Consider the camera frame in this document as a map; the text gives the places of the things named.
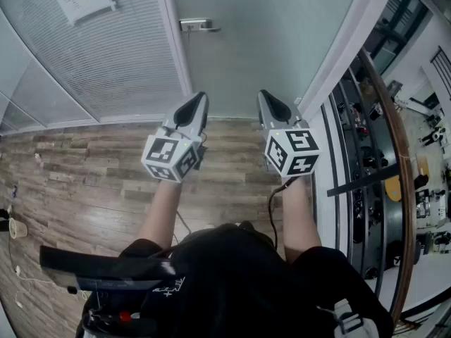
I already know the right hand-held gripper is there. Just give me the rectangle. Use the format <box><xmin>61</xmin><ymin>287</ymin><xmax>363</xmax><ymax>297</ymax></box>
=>
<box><xmin>258</xmin><ymin>89</ymin><xmax>321</xmax><ymax>178</ymax></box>

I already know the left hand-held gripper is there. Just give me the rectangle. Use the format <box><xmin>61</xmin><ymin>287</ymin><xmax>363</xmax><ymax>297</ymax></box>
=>
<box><xmin>141</xmin><ymin>92</ymin><xmax>209</xmax><ymax>183</ymax></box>

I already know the frosted glass door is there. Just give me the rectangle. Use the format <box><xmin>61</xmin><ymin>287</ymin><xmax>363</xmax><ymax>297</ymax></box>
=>
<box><xmin>168</xmin><ymin>0</ymin><xmax>367</xmax><ymax>121</ymax></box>

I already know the silver metal door handle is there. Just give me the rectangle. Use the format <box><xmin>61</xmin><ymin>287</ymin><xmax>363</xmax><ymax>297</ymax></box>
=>
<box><xmin>179</xmin><ymin>18</ymin><xmax>222</xmax><ymax>34</ymax></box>

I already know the person's right forearm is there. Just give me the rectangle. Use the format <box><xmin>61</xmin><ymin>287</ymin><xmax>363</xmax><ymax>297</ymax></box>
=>
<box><xmin>280</xmin><ymin>176</ymin><xmax>322</xmax><ymax>262</ymax></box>

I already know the person's left forearm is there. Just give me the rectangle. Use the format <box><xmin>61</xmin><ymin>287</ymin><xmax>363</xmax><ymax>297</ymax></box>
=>
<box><xmin>139</xmin><ymin>180</ymin><xmax>183</xmax><ymax>249</ymax></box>

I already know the black railing with wooden handrail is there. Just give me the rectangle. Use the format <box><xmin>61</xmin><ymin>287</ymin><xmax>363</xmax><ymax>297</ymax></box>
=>
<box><xmin>319</xmin><ymin>46</ymin><xmax>417</xmax><ymax>329</ymax></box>

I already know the round yellow table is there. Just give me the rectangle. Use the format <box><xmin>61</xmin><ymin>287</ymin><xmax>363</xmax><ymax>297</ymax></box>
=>
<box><xmin>383</xmin><ymin>174</ymin><xmax>402</xmax><ymax>202</ymax></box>

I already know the person's black shirt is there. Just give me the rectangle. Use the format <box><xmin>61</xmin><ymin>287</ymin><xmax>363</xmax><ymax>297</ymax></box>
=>
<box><xmin>75</xmin><ymin>220</ymin><xmax>395</xmax><ymax>338</ymax></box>

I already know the black curved band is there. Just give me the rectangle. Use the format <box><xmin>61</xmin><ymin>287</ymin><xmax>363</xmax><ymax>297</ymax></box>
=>
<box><xmin>39</xmin><ymin>244</ymin><xmax>177</xmax><ymax>295</ymax></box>

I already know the black chest-mounted device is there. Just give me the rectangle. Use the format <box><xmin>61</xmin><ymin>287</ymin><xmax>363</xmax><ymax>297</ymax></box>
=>
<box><xmin>80</xmin><ymin>308</ymin><xmax>156</xmax><ymax>338</ymax></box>

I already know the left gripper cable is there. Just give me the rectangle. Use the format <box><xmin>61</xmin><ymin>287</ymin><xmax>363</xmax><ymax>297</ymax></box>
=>
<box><xmin>174</xmin><ymin>209</ymin><xmax>193</xmax><ymax>235</ymax></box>

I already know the white shoulder strap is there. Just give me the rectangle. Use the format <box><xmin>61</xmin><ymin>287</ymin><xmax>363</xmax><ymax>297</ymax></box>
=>
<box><xmin>316</xmin><ymin>299</ymin><xmax>374</xmax><ymax>338</ymax></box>

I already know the white floor cable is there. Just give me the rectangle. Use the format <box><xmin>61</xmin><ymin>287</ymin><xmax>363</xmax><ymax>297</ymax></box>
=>
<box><xmin>13</xmin><ymin>264</ymin><xmax>87</xmax><ymax>309</ymax></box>

